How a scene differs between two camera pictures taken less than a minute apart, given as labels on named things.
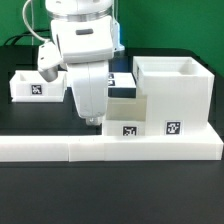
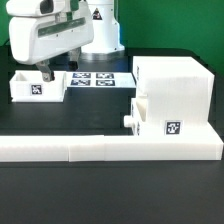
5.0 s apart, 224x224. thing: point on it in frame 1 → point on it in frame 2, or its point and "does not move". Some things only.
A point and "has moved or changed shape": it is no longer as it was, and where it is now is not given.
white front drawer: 125,117 has moved or changed shape
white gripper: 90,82 → 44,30
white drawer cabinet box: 180,95 does not move
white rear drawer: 32,86 does not move
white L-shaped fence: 84,148 does not move
